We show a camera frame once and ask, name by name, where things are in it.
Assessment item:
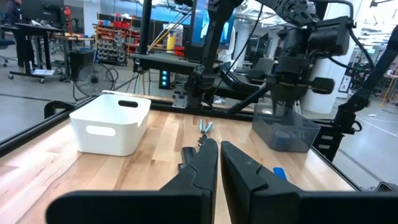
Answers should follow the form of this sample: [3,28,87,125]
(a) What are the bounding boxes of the silver metal mounting plate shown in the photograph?
[172,91,190,109]

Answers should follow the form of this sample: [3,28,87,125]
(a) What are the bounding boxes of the black metal table frame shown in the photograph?
[0,26,398,192]

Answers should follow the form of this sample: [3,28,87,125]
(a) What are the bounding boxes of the black stand pole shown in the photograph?
[137,0,154,56]

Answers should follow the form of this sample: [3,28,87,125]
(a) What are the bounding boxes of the blue mini stapler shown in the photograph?
[272,167,289,182]

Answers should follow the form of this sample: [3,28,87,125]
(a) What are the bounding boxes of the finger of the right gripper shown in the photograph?
[271,98,284,118]
[284,99,299,125]

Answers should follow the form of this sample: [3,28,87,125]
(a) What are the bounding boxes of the monitor with blue screen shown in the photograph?
[188,0,237,52]

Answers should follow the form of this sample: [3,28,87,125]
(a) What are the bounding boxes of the black rolling desk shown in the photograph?
[0,22,65,84]

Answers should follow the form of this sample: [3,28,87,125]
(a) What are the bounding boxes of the black office chair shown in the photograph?
[245,57,275,82]

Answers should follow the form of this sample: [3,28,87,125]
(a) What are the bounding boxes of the black floor fan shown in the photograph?
[73,62,116,98]

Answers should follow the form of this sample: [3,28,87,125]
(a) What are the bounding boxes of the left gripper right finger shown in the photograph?
[220,141,398,224]

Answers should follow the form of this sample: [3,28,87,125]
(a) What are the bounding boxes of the yellow bottle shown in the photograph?
[165,30,177,53]

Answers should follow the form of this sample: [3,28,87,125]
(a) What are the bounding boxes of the person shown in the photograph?
[2,0,25,26]

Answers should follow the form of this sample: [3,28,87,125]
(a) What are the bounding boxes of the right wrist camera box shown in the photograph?
[307,16,352,57]

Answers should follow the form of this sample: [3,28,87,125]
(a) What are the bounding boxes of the parts shelf with bins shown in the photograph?
[93,14,142,67]

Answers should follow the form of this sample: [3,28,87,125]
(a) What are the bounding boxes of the black frame bracket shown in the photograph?
[44,100,76,119]

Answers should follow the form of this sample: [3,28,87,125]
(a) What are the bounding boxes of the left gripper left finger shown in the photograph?
[45,138,219,224]

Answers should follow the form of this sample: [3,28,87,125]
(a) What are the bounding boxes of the black monitor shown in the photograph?
[21,0,67,28]

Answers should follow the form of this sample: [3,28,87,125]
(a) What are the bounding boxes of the white plastic bin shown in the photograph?
[68,94,152,157]

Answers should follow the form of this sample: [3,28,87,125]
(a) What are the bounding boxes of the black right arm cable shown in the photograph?
[326,0,376,72]

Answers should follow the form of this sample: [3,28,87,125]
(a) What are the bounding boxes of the grey translucent plastic bin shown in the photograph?
[251,104,321,153]

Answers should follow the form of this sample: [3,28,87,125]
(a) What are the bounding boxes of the black box blue lights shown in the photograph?
[159,69,172,90]

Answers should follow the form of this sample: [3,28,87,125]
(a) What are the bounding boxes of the grey stand platform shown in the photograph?
[132,52,220,76]

